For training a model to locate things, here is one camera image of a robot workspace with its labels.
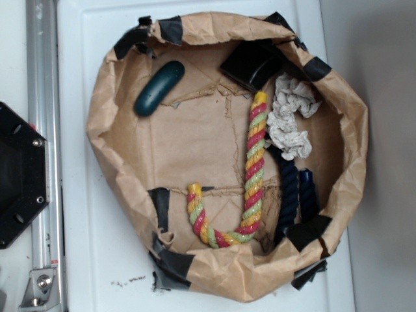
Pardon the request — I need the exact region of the aluminium extrusion rail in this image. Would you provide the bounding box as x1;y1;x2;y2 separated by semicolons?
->
25;1;68;311

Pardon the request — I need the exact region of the metal corner bracket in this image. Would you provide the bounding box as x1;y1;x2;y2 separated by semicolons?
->
18;268;62;311

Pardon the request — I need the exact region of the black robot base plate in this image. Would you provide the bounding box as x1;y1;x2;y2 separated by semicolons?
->
1;102;48;250

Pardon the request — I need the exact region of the black glossy box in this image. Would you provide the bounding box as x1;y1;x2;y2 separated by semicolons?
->
220;40;283;92

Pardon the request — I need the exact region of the multicolored twisted rope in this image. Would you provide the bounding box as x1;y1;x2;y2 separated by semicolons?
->
187;91;269;249

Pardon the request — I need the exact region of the brown paper bag bin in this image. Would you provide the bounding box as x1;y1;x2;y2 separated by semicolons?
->
86;12;368;302

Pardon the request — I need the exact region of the dark blue twisted rope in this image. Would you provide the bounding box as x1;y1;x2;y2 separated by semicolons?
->
266;139;318;246

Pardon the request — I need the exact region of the dark teal oblong case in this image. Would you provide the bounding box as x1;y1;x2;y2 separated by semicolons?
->
134;60;185;117

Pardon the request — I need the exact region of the crumpled white cloth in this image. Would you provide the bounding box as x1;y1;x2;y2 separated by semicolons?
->
266;73;321;161

